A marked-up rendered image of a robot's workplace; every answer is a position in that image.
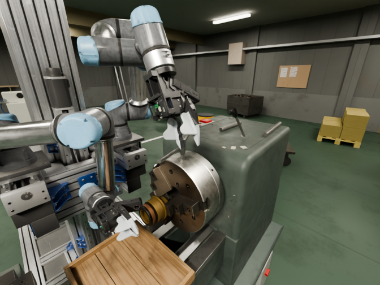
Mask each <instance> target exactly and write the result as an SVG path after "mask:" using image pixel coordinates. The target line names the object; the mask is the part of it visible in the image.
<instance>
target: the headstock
mask: <svg viewBox="0 0 380 285"><path fill-rule="evenodd" d="M209 119H210V120H212V121H214V122H212V123H209V124H206V125H204V126H199V128H200V144H199V146H197V145H196V143H195V141H194V138H193V135H190V136H189V137H188V138H187V140H186V142H185V150H189V151H192V152H195V153H198V154H199V155H201V156H203V157H204V158H205V159H207V160H208V161H209V162H210V163H211V165H212V166H213V167H214V168H215V170H216V172H217V173H218V175H219V177H220V179H221V182H222V185H223V190H224V202H223V206H222V208H221V210H220V211H219V212H218V213H217V214H216V215H215V216H214V217H213V218H212V219H211V220H210V221H209V222H208V224H210V225H211V226H213V227H215V228H216V229H217V230H220V231H221V232H222V233H224V234H225V235H227V236H229V237H230V238H232V239H234V240H237V239H240V237H241V236H242V234H243V233H244V232H245V230H246V229H247V228H248V226H249V225H250V224H251V222H252V221H253V220H254V218H255V217H256V215H257V214H258V212H259V211H260V210H261V208H262V207H263V206H264V204H265V203H266V201H267V200H268V199H269V197H270V196H271V195H272V193H273V192H274V191H275V189H276V188H277V186H278V185H279V181H280V176H281V173H282V167H283V162H284V158H285V154H286V149H287V144H288V139H289V135H290V129H289V128H288V127H286V126H279V127H278V128H277V129H275V130H274V131H273V132H272V133H270V134H269V135H268V136H266V137H263V135H262V134H263V133H264V132H266V131H267V130H268V129H270V128H271V127H272V126H274V124H269V123H263V122H257V121H252V120H246V119H240V118H238V119H239V121H241V122H242V124H241V126H242V129H243V131H244V133H245V135H247V136H248V137H241V135H242V133H241V130H240V128H239V126H236V127H233V128H230V129H227V130H225V131H222V132H221V131H220V130H219V129H220V128H221V127H224V126H227V125H229V124H233V123H236V122H237V121H236V119H235V118H233V117H229V116H223V115H219V116H215V117H213V118H209ZM223 146H224V147H226V148H223ZM232 146H236V148H235V149H231V147H232ZM240 146H246V147H247V148H245V149H243V148H241V147H240ZM178 147H179V146H178V145H177V143H176V141H175V140H165V139H163V156H165V155H166V154H168V153H169V152H171V151H173V150H174V149H176V148H178ZM229 186H230V187H229ZM233 187H234V188H233ZM227 197H228V198H227ZM234 215H235V216H234Z"/></svg>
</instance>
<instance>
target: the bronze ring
mask: <svg viewBox="0 0 380 285"><path fill-rule="evenodd" d="M166 202H168V201H167V199H166V198H165V197H163V196H160V197H157V196H152V197H151V198H150V200H148V201H146V202H145V204H143V205H142V206H140V207H139V215H140V218H141V219H142V221H143V222H144V223H145V224H146V225H147V226H151V225H153V224H154V223H158V222H159V221H160V220H161V219H165V218H166V217H167V210H166V207H165V203H166Z"/></svg>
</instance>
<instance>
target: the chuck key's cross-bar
mask: <svg viewBox="0 0 380 285"><path fill-rule="evenodd" d="M188 137H189V135H186V136H185V141H186V140H187V138H188ZM179 150H180V148H179V147H178V148H176V149H174V150H173V151H171V152H169V153H168V154H166V155H165V156H163V157H161V158H160V159H158V160H157V162H158V163H162V162H163V161H165V160H167V159H168V158H169V157H171V156H172V155H174V154H175V153H177V152H178V151H179Z"/></svg>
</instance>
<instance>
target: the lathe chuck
mask: <svg viewBox="0 0 380 285"><path fill-rule="evenodd" d="M184 157H185V158H186V160H185V161H180V160H178V158H180V153H176V154H174V155H172V156H171V157H169V158H168V159H167V160H165V161H163V162H162V163H159V165H160V167H161V168H162V170H163V172H164V173H165V175H166V178H167V179H168V181H169V182H170V184H171V186H173V188H172V190H170V191H168V192H167V193H165V194H164V195H162V196H163V197H165V198H166V199H167V200H169V199H171V197H172V196H177V195H179V194H181V195H183V196H186V197H190V198H193V199H195V200H199V201H202V202H205V201H206V198H208V203H209V207H208V210H205V211H203V210H200V211H199V212H198V213H197V214H196V215H195V216H194V217H193V216H191V215H189V214H186V213H184V214H182V215H181V216H179V215H177V214H174V215H173V218H172V222H171V223H173V224H174V225H175V226H176V227H178V228H180V229H181V230H183V231H186V232H197V231H199V230H201V229H202V228H203V227H204V226H205V225H206V224H207V223H208V222H209V221H210V220H211V219H212V218H213V217H214V216H215V215H216V213H217V211H218V208H219V192H218V188H217V185H216V183H215V181H214V179H213V177H212V175H211V173H210V172H209V170H208V169H207V168H206V167H205V166H204V165H203V164H202V163H201V162H200V161H199V160H198V159H196V158H195V157H193V156H191V155H189V154H184Z"/></svg>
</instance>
